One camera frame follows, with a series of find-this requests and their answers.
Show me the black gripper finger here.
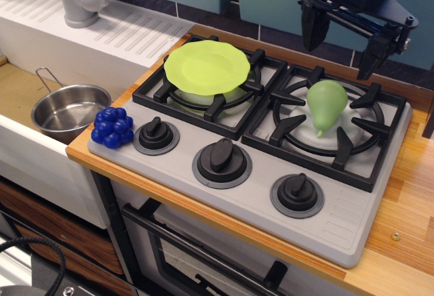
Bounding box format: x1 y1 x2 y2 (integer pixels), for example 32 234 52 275
357 32 398 80
301 0 330 51

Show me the green toy pear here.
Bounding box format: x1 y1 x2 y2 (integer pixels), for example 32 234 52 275
307 79 348 138

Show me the blue toy blueberry cluster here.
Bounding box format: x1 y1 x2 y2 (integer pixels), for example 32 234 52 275
91 106 134 149

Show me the lime green plastic plate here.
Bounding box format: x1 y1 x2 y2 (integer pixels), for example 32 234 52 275
163 40 250 96

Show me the white toy sink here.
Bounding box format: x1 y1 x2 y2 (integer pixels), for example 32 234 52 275
1 0 192 229

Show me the small steel pot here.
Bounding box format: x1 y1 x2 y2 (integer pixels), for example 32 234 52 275
31 84 112 144

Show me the black right burner grate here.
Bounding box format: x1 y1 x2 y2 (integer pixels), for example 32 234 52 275
242 65 412 192

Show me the black burner grate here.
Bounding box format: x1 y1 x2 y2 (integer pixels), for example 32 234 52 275
132 35 288 140
242 65 412 192

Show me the black left burner grate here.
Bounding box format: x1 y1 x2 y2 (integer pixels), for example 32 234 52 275
132 35 288 140

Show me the black right stove knob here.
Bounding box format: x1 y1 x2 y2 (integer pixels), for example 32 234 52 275
270 173 325 219

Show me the black stove knob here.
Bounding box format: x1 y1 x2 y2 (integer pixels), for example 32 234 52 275
270 173 325 219
192 138 253 190
133 117 180 156

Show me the black middle stove knob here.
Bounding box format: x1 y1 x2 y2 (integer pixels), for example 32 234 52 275
192 138 253 190

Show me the grey toy stove top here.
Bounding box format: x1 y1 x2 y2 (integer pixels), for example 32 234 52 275
87 34 414 269

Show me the black left stove knob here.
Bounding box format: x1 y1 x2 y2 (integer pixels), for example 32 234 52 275
133 117 180 156

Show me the toy oven door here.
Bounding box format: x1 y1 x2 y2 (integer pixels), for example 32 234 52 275
113 183 350 295

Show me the wooden drawer front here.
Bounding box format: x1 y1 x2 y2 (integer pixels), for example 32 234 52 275
1 177 133 295

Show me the black oven door handle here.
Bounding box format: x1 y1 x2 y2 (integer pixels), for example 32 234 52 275
121 204 288 295

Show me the black braided cable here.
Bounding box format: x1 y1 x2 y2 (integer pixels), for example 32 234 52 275
0 236 66 296

